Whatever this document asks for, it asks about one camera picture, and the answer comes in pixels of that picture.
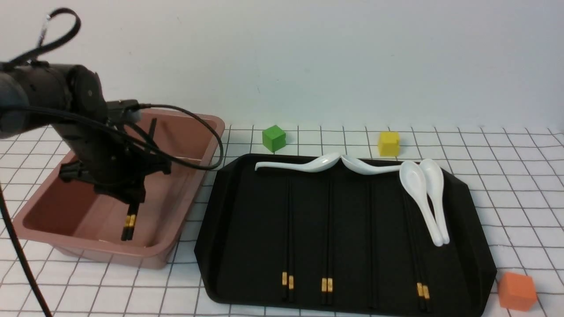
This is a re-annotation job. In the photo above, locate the green cube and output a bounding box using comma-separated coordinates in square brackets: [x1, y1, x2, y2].
[262, 125, 286, 153]

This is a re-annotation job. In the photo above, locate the white spoon centre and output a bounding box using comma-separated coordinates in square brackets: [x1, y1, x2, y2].
[341, 155, 401, 175]

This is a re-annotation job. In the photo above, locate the orange cube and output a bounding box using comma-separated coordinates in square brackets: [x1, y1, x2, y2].
[498, 272, 537, 311]

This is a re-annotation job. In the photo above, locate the black chopstick pair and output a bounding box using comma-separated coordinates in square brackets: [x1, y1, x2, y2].
[287, 180, 295, 302]
[121, 118, 157, 241]
[282, 177, 291, 302]
[405, 194, 432, 314]
[126, 118, 158, 241]
[401, 193, 427, 313]
[327, 181, 335, 306]
[322, 177, 330, 306]

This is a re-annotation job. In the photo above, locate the white spoon right inner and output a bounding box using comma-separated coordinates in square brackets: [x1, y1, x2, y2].
[399, 161, 443, 247]

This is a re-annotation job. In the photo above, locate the black plastic tray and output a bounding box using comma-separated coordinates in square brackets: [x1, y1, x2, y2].
[195, 153, 497, 317]

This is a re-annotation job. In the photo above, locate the white spoon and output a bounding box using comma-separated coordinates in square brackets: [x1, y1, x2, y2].
[399, 161, 443, 247]
[255, 152, 341, 173]
[341, 155, 401, 175]
[419, 158, 450, 244]

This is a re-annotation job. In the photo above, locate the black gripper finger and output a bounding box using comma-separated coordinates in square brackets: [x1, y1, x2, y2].
[119, 185, 146, 204]

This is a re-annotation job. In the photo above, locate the pink rectangular plastic bin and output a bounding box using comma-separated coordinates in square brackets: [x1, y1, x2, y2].
[12, 108, 218, 269]

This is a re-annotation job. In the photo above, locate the yellow cube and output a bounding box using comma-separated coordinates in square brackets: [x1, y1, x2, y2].
[377, 132, 401, 157]

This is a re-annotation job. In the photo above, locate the black cable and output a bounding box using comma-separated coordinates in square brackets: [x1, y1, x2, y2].
[0, 7, 224, 317]

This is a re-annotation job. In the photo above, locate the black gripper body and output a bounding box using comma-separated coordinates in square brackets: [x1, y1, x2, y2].
[59, 100, 172, 196]

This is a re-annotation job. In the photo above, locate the white spoon right outer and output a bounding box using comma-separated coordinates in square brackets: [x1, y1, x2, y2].
[419, 158, 450, 244]

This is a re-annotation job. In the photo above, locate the white spoon far left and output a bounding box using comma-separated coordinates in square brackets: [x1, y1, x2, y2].
[255, 152, 341, 173]

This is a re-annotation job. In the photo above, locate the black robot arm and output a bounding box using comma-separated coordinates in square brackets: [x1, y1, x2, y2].
[0, 62, 171, 204]

